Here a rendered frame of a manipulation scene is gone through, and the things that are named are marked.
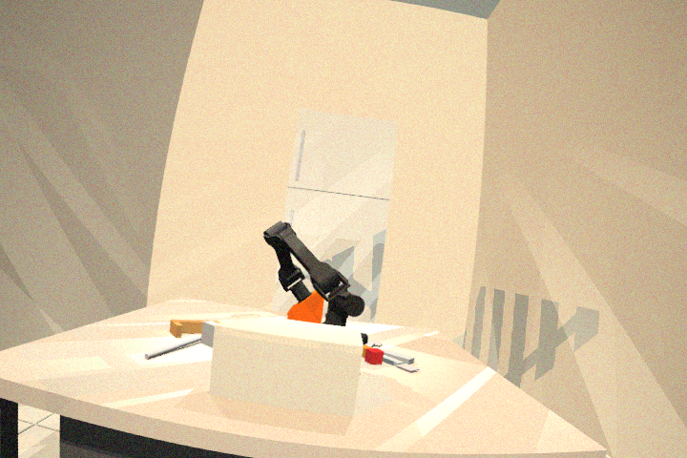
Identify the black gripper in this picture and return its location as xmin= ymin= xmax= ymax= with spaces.
xmin=325 ymin=309 xmax=368 ymax=345

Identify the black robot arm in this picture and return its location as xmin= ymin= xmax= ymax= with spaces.
xmin=263 ymin=221 xmax=365 ymax=317

